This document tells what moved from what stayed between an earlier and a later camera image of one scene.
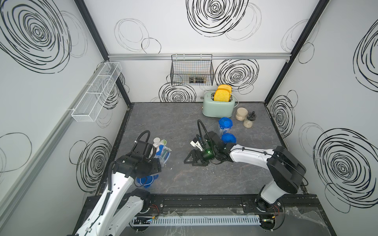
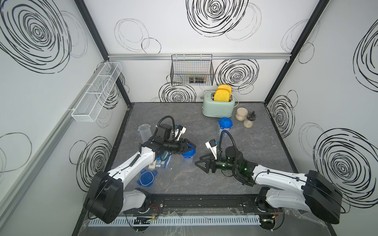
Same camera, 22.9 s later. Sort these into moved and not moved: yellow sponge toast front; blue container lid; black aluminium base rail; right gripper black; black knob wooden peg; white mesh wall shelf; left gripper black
Moved: left gripper black; right gripper black
Not moved: black aluminium base rail; white mesh wall shelf; black knob wooden peg; blue container lid; yellow sponge toast front
